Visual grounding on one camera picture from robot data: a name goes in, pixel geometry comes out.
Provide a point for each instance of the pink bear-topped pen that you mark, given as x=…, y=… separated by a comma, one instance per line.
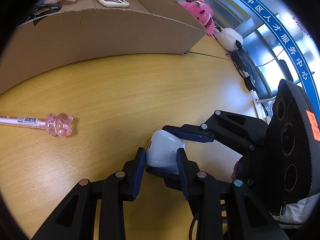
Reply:
x=55, y=125

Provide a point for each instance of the cardboard box tray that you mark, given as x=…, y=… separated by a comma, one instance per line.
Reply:
x=85, y=29

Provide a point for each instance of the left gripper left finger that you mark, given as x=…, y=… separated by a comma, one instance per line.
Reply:
x=74, y=217

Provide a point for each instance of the black sunglasses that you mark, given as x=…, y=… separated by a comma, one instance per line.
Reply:
x=44, y=9

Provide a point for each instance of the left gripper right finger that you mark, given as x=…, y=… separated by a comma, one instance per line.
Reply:
x=223, y=210

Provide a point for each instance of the pink bear plush toy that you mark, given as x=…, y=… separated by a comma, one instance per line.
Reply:
x=202, y=12

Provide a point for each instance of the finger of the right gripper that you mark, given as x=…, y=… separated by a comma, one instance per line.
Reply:
x=190, y=133
x=161, y=173

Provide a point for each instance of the white panda plush toy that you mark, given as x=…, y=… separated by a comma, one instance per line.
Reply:
x=228, y=38

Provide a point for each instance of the white earbuds case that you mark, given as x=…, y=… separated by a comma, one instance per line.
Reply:
x=162, y=150

